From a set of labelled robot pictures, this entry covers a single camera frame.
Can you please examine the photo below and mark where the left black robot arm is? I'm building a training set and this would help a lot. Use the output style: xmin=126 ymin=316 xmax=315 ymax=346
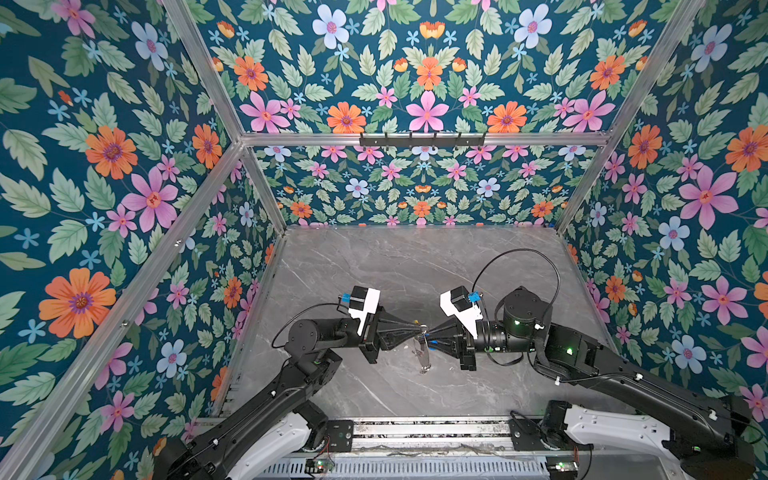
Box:
xmin=153 ymin=310 xmax=426 ymax=479

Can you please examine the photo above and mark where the right small circuit board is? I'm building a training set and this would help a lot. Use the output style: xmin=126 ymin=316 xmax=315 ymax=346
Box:
xmin=546 ymin=458 xmax=579 ymax=480

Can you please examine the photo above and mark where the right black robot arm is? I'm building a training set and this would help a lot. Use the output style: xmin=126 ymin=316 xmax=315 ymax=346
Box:
xmin=426 ymin=287 xmax=756 ymax=479

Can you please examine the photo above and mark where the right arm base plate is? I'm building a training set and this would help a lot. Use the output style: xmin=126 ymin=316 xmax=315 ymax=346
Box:
xmin=508 ymin=417 xmax=567 ymax=451

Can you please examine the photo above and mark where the small circuit board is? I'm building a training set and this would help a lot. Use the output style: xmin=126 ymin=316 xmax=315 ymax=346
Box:
xmin=304 ymin=458 xmax=335 ymax=476
xmin=546 ymin=458 xmax=579 ymax=480

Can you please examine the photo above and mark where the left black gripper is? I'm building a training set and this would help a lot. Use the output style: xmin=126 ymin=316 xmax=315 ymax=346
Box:
xmin=322 ymin=303 xmax=422 ymax=369

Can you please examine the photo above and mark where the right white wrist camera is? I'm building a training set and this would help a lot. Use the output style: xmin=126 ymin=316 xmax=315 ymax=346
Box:
xmin=439 ymin=286 xmax=483 ymax=339

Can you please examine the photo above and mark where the left small circuit board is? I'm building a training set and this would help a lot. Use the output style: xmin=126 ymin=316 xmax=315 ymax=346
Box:
xmin=304 ymin=458 xmax=335 ymax=476

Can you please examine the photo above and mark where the silver keyring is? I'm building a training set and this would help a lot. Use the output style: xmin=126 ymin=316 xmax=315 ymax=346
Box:
xmin=413 ymin=325 xmax=431 ymax=374

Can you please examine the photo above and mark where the right camera cable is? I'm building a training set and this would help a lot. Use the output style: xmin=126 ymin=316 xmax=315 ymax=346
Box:
xmin=471 ymin=248 xmax=562 ymax=307

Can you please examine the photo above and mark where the left camera cable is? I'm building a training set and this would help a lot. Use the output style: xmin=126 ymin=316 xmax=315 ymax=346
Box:
xmin=270 ymin=301 xmax=346 ymax=350

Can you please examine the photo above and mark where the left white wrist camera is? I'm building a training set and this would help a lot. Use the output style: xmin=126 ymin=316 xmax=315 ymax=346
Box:
xmin=341 ymin=286 xmax=381 ymax=337

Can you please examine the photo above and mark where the black hook rail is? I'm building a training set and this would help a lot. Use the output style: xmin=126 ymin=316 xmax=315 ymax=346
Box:
xmin=358 ymin=132 xmax=486 ymax=149

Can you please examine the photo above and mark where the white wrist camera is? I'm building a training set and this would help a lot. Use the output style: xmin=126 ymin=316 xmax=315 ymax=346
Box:
xmin=439 ymin=286 xmax=483 ymax=339
xmin=341 ymin=286 xmax=381 ymax=337

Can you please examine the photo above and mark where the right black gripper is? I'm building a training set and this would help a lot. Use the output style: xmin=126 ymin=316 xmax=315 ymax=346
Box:
xmin=420 ymin=317 xmax=539 ymax=372

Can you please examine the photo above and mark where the aluminium front rail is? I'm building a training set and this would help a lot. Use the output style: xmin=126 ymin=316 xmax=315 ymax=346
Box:
xmin=185 ymin=415 xmax=679 ymax=460

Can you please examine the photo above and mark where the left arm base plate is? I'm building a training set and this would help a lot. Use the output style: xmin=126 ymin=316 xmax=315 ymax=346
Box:
xmin=310 ymin=419 xmax=355 ymax=453

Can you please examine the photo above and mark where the camera cable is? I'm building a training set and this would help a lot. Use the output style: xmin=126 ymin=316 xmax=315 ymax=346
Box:
xmin=270 ymin=301 xmax=346 ymax=350
xmin=471 ymin=248 xmax=562 ymax=307

